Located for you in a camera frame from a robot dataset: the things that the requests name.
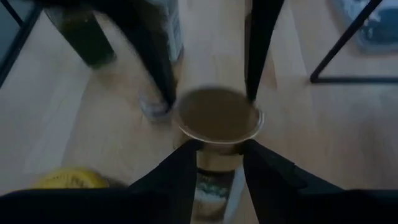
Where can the brown paper cup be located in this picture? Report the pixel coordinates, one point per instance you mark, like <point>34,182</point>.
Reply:
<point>217,115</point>

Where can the green black pepper tin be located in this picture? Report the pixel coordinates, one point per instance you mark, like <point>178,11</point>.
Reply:
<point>84,40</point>

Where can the chili onion shaker yellow lid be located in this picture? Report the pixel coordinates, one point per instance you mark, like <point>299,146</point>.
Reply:
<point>70,180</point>

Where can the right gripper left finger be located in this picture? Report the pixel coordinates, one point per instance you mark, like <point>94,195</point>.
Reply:
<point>174,186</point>

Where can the wooden shelf black metal legs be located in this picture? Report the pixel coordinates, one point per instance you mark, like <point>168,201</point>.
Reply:
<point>342,80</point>

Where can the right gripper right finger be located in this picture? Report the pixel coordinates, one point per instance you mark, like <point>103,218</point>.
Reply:
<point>273,186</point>

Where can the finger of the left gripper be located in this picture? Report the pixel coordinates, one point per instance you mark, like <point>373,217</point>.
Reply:
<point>152,37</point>
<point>259,37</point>

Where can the black aluminium table frame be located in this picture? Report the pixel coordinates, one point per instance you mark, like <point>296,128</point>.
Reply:
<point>19,46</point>

